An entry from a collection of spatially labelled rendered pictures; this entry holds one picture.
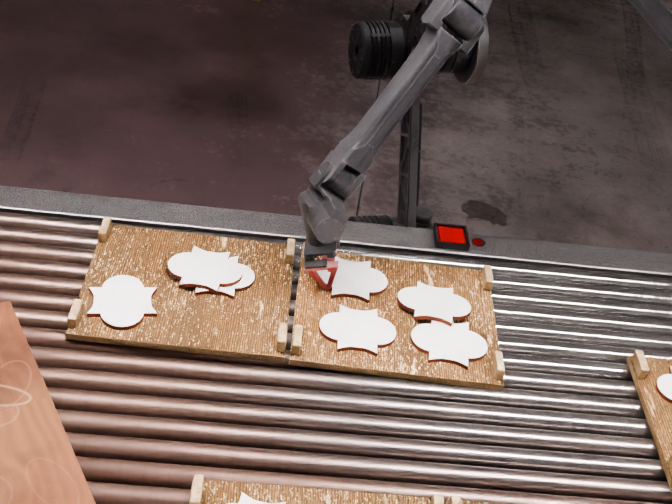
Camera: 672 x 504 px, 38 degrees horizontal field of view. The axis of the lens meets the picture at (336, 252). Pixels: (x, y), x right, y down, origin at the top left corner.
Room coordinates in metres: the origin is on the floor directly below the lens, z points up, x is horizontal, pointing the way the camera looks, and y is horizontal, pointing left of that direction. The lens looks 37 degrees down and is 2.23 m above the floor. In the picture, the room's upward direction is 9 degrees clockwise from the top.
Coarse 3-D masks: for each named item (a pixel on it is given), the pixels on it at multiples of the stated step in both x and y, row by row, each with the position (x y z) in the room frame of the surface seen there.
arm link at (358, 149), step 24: (432, 24) 1.72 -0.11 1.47; (432, 48) 1.71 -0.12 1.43; (456, 48) 1.73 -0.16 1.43; (408, 72) 1.70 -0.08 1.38; (432, 72) 1.71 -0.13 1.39; (384, 96) 1.69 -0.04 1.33; (408, 96) 1.68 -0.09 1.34; (384, 120) 1.65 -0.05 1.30; (360, 144) 1.63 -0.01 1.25; (336, 168) 1.60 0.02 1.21; (360, 168) 1.62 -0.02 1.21; (336, 192) 1.61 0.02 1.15
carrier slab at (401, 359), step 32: (320, 256) 1.67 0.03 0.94; (352, 256) 1.69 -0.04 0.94; (320, 288) 1.57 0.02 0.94; (480, 288) 1.65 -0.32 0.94; (416, 320) 1.52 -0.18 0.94; (480, 320) 1.55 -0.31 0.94; (320, 352) 1.38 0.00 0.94; (352, 352) 1.39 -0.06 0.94; (384, 352) 1.41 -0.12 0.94; (416, 352) 1.42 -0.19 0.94; (480, 384) 1.37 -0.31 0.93
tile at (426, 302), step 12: (408, 288) 1.60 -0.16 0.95; (420, 288) 1.61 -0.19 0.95; (432, 288) 1.61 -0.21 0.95; (444, 288) 1.62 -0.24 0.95; (408, 300) 1.55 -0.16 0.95; (420, 300) 1.56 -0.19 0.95; (432, 300) 1.57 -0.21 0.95; (444, 300) 1.58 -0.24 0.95; (456, 300) 1.58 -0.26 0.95; (420, 312) 1.52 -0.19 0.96; (432, 312) 1.53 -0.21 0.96; (444, 312) 1.53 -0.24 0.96; (456, 312) 1.54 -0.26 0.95; (468, 312) 1.55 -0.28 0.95
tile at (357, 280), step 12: (348, 264) 1.65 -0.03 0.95; (360, 264) 1.66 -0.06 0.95; (324, 276) 1.60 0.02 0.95; (336, 276) 1.60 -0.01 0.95; (348, 276) 1.61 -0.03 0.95; (360, 276) 1.62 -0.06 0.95; (372, 276) 1.62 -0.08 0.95; (384, 276) 1.63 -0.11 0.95; (336, 288) 1.56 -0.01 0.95; (348, 288) 1.57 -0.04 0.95; (360, 288) 1.58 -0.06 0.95; (372, 288) 1.58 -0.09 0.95; (384, 288) 1.59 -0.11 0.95
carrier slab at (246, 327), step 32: (96, 256) 1.55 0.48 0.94; (128, 256) 1.57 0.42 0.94; (160, 256) 1.59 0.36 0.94; (256, 256) 1.64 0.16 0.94; (160, 288) 1.49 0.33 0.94; (192, 288) 1.50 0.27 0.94; (256, 288) 1.53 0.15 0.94; (288, 288) 1.55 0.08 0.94; (96, 320) 1.37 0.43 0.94; (160, 320) 1.40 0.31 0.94; (192, 320) 1.41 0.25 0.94; (224, 320) 1.42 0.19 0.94; (256, 320) 1.44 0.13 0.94; (192, 352) 1.34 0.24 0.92; (224, 352) 1.34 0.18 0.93; (256, 352) 1.35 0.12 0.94
